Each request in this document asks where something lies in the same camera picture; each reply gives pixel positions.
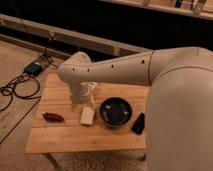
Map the black power adapter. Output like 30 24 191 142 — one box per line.
24 63 42 76

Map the black bowl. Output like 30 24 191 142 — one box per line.
99 97 132 127

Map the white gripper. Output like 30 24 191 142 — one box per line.
69 82 97 109

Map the white sponge block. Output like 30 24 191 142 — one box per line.
80 107 95 125

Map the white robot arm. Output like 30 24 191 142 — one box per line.
57 47 213 171

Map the wooden table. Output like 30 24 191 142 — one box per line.
26 74 146 158

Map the black eraser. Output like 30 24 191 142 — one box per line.
131 113 145 135

